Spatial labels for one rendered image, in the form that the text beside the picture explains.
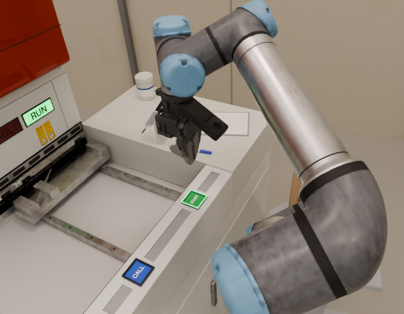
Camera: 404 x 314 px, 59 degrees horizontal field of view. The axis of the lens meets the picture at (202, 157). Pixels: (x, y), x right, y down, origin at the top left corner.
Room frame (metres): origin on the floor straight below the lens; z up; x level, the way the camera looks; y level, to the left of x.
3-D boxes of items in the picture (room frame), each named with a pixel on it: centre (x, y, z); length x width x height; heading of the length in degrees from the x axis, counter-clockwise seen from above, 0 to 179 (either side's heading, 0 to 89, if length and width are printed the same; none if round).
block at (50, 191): (0.87, 0.52, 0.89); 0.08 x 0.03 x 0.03; 58
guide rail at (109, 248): (0.72, 0.38, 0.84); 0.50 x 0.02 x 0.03; 58
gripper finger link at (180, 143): (0.69, 0.04, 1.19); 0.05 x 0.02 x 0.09; 148
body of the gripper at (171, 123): (0.72, 0.05, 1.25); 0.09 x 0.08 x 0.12; 58
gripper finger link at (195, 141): (0.73, 0.04, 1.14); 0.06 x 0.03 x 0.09; 58
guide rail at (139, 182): (0.95, 0.24, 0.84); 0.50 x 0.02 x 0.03; 58
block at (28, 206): (0.80, 0.56, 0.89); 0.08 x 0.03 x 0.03; 58
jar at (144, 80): (1.31, 0.21, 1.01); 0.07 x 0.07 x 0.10
